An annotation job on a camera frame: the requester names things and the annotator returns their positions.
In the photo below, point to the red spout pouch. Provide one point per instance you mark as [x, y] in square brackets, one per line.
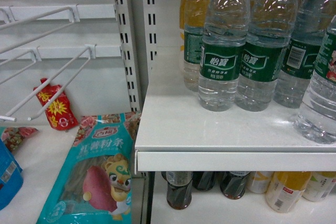
[58, 113]

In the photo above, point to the floral snack bag left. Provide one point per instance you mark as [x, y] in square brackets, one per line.
[12, 137]

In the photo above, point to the blue package left edge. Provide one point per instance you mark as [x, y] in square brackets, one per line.
[11, 178]

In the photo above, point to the yellow drink bottle lower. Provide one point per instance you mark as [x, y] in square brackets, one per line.
[285, 189]

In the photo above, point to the dark drink bottle lower right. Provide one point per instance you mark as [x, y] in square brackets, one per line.
[233, 183]

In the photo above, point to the dark drink bottle lower middle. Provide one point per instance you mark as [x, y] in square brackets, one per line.
[203, 181]

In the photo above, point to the dark drink bottle lower left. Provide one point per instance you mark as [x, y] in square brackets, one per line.
[179, 189]

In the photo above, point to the white label bottle lower right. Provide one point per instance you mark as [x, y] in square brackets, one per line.
[319, 186]

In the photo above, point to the teal sweet potato noodle bag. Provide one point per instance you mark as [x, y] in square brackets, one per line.
[95, 182]

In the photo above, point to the water bottle green label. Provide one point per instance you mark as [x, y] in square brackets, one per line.
[316, 116]

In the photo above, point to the water bottle back left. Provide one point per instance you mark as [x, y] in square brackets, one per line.
[194, 14]

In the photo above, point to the white yellow bottle lower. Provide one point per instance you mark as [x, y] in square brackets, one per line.
[258, 181]

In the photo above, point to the slotted white shelf upright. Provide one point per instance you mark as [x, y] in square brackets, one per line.
[134, 48]

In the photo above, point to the water bottle front left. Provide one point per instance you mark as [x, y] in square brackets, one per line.
[224, 37]

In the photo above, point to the dark drink bottle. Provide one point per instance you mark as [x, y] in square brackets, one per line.
[233, 183]
[203, 181]
[179, 189]

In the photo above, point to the white wire hook upper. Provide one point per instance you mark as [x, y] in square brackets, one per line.
[72, 17]

